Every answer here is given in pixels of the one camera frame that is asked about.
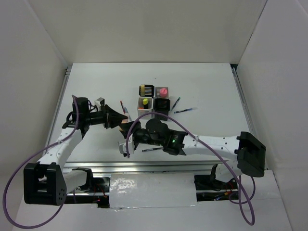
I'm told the blue pen refill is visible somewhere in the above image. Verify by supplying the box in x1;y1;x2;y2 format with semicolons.
124;107;132;122
173;107;197;114

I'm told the green pen refill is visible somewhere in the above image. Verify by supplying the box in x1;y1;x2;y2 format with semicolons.
171;97;181;111

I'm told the red pen refill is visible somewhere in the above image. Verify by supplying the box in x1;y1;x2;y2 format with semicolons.
120;101;126;113

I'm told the aluminium front rail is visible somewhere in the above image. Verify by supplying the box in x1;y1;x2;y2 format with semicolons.
63;161;221;174

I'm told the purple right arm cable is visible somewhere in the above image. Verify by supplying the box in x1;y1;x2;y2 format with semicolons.
125;111;256;226

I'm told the blue pen refill right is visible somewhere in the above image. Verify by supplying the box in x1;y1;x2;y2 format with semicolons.
173;107;197;114

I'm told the grey back-right container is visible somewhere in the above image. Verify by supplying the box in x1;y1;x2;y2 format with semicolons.
155;87;169;98

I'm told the pale orange highlighter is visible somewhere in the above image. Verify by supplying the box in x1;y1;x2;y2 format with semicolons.
119;119;129;131

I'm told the black front-right container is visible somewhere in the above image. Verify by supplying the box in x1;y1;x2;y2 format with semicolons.
154;98;170;116

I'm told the pale yellow highlighter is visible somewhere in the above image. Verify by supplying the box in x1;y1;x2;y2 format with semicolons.
140;85;145;96

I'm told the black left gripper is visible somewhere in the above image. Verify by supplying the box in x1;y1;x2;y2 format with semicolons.
85;104;128;129

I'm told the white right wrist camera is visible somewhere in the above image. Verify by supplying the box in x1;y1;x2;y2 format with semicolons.
118;137;135;158

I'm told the yellow black highlighter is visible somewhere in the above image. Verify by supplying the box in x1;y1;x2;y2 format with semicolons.
142;98;149;109

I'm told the blue pen refill left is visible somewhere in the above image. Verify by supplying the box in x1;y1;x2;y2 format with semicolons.
124;107;132;122

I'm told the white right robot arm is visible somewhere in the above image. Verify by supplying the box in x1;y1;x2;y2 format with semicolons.
119;118;266;189

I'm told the white foil cover board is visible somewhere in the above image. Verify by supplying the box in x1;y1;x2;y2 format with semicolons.
109;173;197;208

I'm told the black pen refill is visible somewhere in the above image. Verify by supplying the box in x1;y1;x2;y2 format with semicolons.
142;147;163;153

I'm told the aluminium left rail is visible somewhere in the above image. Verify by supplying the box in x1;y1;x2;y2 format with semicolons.
46;66;72;145

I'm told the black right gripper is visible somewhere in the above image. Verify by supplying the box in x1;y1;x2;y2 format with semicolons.
119;120;164;146

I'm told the white front-left container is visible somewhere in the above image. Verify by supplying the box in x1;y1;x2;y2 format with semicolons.
137;97;154;116

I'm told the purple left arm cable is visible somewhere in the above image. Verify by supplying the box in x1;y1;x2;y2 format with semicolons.
2;95;80;229

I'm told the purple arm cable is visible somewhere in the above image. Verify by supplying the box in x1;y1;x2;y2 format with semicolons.
2;95;80;229
125;111;256;226

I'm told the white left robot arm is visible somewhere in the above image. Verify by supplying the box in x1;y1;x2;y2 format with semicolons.
24;96;127;206

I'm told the black back-left container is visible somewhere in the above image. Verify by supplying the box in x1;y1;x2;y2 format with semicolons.
139;84;155;98

